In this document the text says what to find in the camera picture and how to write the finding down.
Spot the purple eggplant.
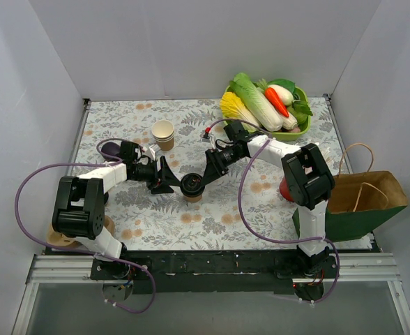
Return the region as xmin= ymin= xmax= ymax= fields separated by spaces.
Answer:
xmin=100 ymin=142 xmax=121 ymax=158

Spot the brown cardboard cup carrier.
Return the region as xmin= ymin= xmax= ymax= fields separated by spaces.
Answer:
xmin=46 ymin=216 xmax=115 ymax=248

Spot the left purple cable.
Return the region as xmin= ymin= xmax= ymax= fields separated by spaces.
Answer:
xmin=13 ymin=139 xmax=157 ymax=314

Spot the green leafy bok choy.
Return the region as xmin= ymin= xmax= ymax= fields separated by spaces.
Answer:
xmin=290 ymin=100 xmax=313 ymax=125

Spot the purple cable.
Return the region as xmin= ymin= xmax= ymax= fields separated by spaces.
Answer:
xmin=13 ymin=139 xmax=157 ymax=314
xmin=204 ymin=117 xmax=342 ymax=308

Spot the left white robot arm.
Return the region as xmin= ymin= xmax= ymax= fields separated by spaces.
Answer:
xmin=47 ymin=141 xmax=181 ymax=279

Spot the green plastic vegetable tray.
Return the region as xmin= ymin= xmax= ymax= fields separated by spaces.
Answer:
xmin=220 ymin=73 xmax=312 ymax=141

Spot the yellow napa cabbage leaf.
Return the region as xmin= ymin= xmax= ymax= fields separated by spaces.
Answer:
xmin=220 ymin=92 xmax=261 ymax=131

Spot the black coffee cup lid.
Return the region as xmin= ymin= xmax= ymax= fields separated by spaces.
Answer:
xmin=180 ymin=173 xmax=205 ymax=198

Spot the stack of black lids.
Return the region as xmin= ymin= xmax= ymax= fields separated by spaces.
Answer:
xmin=103 ymin=192 xmax=109 ymax=205

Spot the dark green spinach leaf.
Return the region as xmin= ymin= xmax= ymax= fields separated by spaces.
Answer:
xmin=268 ymin=79 xmax=296 ymax=94

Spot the small white cabbage stalk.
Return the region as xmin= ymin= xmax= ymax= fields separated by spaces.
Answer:
xmin=280 ymin=106 xmax=298 ymax=131

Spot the white radish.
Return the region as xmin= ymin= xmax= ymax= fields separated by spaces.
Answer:
xmin=268 ymin=84 xmax=294 ymax=107

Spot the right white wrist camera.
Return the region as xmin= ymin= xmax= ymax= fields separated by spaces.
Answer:
xmin=200 ymin=127 xmax=215 ymax=146

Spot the red straw holder cup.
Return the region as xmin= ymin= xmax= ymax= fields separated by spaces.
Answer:
xmin=279 ymin=177 xmax=294 ymax=202

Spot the brown and green paper bag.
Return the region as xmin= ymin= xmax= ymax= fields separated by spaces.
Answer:
xmin=291 ymin=142 xmax=410 ymax=246

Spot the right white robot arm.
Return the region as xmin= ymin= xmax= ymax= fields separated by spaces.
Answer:
xmin=196 ymin=119 xmax=335 ymax=278

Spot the green napa cabbage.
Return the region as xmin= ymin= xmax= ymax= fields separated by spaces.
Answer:
xmin=229 ymin=73 xmax=283 ymax=132

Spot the orange carrot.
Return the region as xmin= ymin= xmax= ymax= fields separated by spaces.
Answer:
xmin=264 ymin=87 xmax=289 ymax=118

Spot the stack of paper cups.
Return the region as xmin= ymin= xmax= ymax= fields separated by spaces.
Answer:
xmin=151 ymin=120 xmax=174 ymax=151

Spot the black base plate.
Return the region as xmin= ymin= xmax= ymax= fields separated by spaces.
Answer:
xmin=31 ymin=250 xmax=393 ymax=299

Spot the floral patterned table mat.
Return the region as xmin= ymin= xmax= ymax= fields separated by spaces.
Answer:
xmin=54 ymin=96 xmax=373 ymax=251

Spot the purple onion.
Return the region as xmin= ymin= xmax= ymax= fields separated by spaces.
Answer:
xmin=289 ymin=127 xmax=301 ymax=133

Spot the aluminium frame rail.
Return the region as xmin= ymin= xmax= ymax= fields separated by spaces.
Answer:
xmin=13 ymin=250 xmax=410 ymax=334

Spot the brown paper coffee cup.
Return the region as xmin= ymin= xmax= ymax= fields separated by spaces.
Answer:
xmin=184 ymin=195 xmax=202 ymax=203

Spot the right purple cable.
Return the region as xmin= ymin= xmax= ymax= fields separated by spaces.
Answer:
xmin=204 ymin=117 xmax=342 ymax=308

